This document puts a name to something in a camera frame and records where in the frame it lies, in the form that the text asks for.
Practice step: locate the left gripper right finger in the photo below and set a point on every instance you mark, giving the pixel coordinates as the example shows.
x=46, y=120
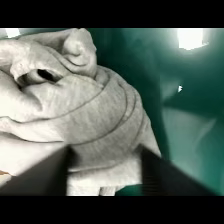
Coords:
x=166, y=180

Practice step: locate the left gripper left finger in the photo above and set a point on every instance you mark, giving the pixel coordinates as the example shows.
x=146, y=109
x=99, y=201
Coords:
x=40, y=176

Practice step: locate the grey shirt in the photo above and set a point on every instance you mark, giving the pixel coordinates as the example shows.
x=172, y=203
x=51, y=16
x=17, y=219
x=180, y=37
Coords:
x=86, y=113

